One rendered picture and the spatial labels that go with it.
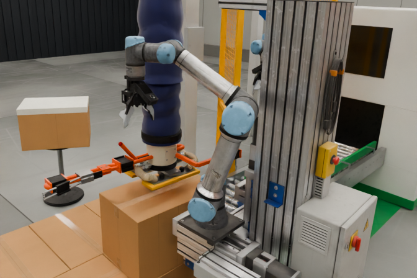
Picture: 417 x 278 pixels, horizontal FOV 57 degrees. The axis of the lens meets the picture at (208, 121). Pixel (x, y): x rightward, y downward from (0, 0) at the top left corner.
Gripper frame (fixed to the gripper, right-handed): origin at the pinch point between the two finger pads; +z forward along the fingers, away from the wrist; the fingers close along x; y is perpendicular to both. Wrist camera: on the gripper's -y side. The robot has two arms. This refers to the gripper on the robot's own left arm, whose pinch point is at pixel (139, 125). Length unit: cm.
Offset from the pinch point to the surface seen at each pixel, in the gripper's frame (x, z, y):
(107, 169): -5.1, 32.9, 33.5
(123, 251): -10, 83, 31
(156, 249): -20, 79, 14
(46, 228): -1, 98, 103
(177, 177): -40, 45, 19
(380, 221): -263, 152, -33
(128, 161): -18.0, 32.4, 33.2
